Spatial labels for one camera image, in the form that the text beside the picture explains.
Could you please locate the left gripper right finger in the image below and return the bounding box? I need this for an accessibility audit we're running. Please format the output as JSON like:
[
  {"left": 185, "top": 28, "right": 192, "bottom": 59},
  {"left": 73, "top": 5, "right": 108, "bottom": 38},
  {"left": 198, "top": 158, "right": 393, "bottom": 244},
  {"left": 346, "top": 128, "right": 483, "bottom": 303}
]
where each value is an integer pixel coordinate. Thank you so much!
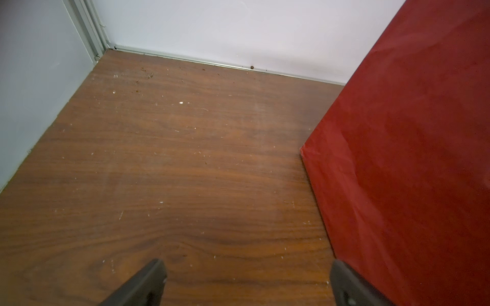
[{"left": 329, "top": 260, "right": 394, "bottom": 306}]

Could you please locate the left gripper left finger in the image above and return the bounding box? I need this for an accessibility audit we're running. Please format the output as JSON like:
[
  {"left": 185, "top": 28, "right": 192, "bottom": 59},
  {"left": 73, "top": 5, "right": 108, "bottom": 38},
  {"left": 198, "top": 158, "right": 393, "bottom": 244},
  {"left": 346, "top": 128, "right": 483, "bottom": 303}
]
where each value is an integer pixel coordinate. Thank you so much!
[{"left": 99, "top": 259, "right": 167, "bottom": 306}]

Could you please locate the red paper bag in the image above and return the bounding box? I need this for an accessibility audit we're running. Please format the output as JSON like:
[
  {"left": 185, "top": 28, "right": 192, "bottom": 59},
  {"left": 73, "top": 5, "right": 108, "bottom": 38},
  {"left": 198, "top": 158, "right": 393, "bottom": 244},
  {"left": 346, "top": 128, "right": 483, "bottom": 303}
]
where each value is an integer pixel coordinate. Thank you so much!
[{"left": 301, "top": 1, "right": 489, "bottom": 305}]

